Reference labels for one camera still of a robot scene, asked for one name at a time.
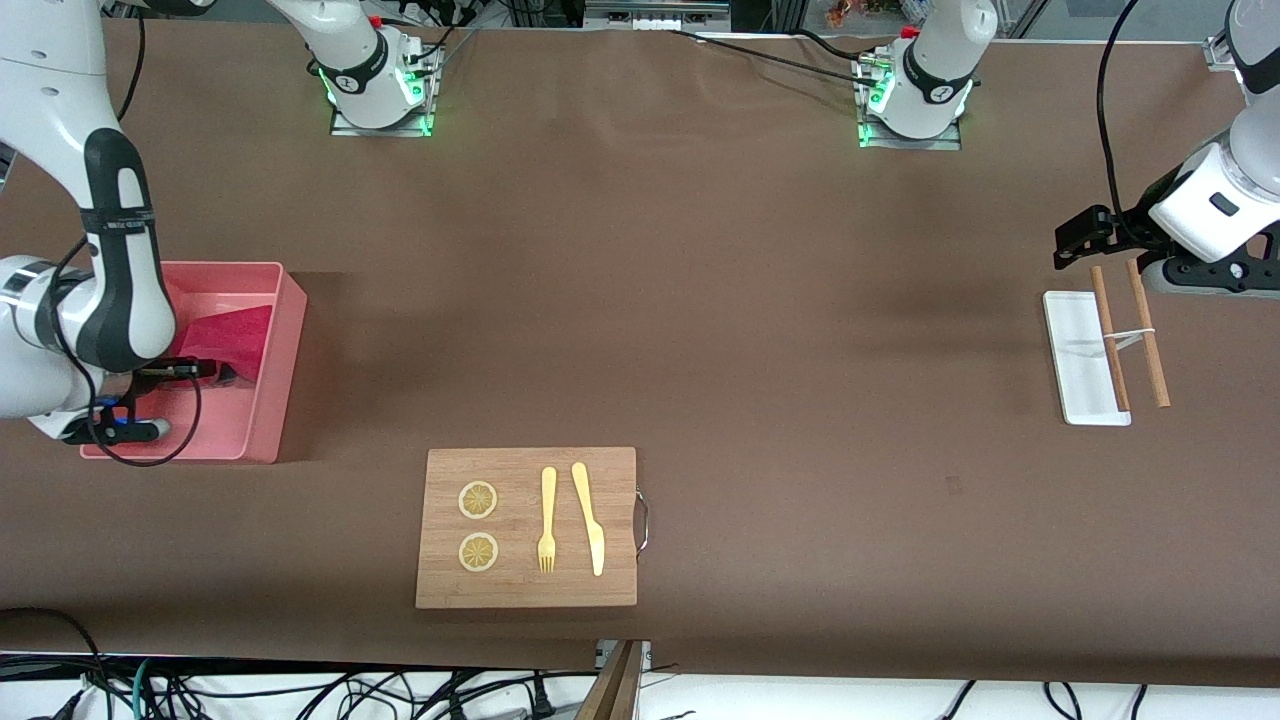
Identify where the pink microfibre cloth grey edge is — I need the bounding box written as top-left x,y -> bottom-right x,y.
175,305 -> 274,386

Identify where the pink plastic bin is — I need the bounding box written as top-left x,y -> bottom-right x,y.
80,261 -> 309,465

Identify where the brown wooden stick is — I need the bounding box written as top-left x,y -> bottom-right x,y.
1090,266 -> 1132,412
1127,259 -> 1172,409

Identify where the white rectangular tray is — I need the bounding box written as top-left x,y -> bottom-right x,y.
1043,290 -> 1133,427

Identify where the yellow plastic fork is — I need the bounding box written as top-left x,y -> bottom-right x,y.
537,466 -> 558,574

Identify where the yellow plastic knife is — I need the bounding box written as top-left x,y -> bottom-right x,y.
571,462 -> 606,578

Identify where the brown wooden plank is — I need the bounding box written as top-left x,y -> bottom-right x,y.
575,640 -> 646,720

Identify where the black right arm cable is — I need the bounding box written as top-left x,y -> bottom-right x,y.
48,15 -> 203,468

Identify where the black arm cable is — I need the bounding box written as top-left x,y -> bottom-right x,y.
1096,0 -> 1143,226
48,15 -> 203,468

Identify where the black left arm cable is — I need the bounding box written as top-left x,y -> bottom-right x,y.
1096,0 -> 1143,226

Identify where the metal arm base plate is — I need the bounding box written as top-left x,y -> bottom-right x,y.
330,100 -> 438,138
858,112 -> 963,152

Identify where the black floor cable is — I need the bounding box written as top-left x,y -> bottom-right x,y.
0,607 -> 111,720

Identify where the black cable on table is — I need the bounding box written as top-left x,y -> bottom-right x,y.
668,28 -> 883,79

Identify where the bamboo cutting board with handle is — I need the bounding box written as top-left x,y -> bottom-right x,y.
415,447 -> 651,610

